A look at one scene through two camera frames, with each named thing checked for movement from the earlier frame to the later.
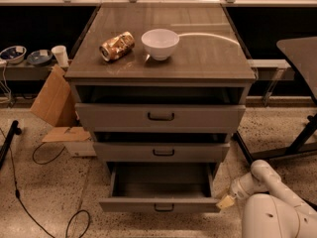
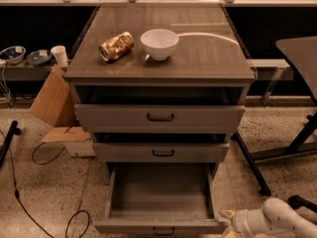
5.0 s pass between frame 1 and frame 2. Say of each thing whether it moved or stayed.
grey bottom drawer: moved
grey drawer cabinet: stayed
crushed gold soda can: stayed
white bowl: stayed
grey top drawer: stayed
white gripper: moved
